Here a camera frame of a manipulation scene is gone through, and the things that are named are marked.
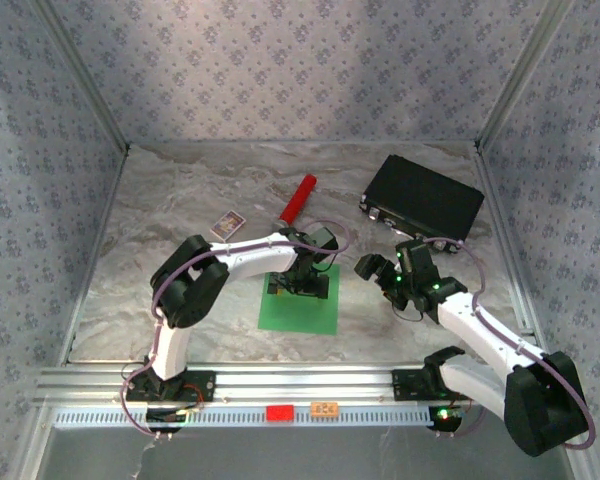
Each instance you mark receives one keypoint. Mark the green paper sheet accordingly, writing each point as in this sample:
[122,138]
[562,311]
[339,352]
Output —
[300,317]

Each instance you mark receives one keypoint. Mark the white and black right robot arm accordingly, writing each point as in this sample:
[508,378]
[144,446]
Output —
[485,330]

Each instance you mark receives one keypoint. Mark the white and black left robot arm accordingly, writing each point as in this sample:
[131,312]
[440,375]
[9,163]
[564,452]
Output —
[170,350]

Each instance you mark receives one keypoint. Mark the red microphone with grey head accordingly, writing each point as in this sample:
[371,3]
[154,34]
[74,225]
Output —
[300,197]

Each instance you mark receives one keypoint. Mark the purple playing card box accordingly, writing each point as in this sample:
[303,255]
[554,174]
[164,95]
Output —
[227,226]

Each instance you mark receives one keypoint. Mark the black briefcase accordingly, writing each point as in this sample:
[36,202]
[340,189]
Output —
[425,200]

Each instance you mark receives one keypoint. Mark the orange toy block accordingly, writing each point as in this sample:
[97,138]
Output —
[324,409]

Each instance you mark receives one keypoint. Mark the red toy block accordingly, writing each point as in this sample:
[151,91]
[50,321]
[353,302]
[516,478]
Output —
[280,413]

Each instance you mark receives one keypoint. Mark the black controller board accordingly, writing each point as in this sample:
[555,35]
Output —
[166,419]
[446,419]

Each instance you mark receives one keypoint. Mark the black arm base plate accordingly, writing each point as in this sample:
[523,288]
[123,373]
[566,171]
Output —
[200,385]
[410,385]

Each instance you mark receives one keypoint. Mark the aluminium mounting rail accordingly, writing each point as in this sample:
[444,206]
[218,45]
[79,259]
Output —
[300,382]

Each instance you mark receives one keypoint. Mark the aluminium table side rail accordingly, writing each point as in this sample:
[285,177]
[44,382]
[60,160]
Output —
[108,210]
[497,215]

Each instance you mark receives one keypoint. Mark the aluminium frame post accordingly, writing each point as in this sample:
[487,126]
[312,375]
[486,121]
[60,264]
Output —
[521,75]
[83,75]

